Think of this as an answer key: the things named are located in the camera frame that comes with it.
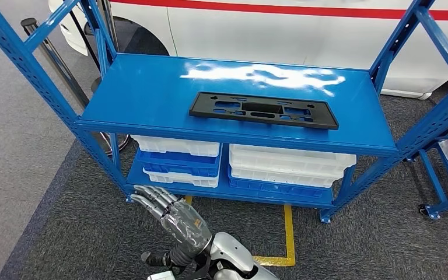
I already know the thin black pole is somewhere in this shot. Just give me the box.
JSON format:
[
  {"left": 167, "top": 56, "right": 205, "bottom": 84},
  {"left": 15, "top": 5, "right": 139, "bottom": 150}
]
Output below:
[{"left": 68, "top": 10, "right": 103, "bottom": 95}]

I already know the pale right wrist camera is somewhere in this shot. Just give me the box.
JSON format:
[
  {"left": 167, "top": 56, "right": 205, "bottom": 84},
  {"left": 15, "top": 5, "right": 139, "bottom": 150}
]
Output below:
[{"left": 146, "top": 270, "right": 175, "bottom": 280}]

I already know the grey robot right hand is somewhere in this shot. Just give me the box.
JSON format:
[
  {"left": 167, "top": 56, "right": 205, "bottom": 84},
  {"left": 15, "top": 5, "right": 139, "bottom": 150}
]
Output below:
[{"left": 130, "top": 184, "right": 214, "bottom": 268}]

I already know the wide white plastic bin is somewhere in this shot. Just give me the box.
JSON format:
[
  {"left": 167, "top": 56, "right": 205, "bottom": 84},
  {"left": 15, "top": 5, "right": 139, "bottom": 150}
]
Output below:
[
  {"left": 228, "top": 143, "right": 357, "bottom": 171},
  {"left": 229, "top": 165, "right": 345, "bottom": 189}
]

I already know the white car with red stripe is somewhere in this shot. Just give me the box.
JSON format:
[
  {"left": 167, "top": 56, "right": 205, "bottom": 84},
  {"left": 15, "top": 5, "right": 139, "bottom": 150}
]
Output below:
[{"left": 48, "top": 0, "right": 448, "bottom": 100}]

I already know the black plastic plate frame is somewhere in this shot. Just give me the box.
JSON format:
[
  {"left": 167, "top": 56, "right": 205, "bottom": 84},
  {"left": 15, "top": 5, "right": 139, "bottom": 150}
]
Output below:
[{"left": 188, "top": 91, "right": 340, "bottom": 131}]

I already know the wide blue plastic bin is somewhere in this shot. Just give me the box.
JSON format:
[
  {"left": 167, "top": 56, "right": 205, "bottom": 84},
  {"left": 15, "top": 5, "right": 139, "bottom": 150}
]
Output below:
[{"left": 227, "top": 170, "right": 335, "bottom": 201}]

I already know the chrome stanchion post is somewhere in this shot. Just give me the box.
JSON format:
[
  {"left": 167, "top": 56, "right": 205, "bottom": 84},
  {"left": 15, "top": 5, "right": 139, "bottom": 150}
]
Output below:
[{"left": 20, "top": 18, "right": 130, "bottom": 156}]

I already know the blue metal shelving rack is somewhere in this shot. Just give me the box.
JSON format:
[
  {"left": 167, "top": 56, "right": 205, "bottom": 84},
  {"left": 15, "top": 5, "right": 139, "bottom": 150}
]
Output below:
[
  {"left": 404, "top": 117, "right": 448, "bottom": 221},
  {"left": 0, "top": 0, "right": 448, "bottom": 225}
]

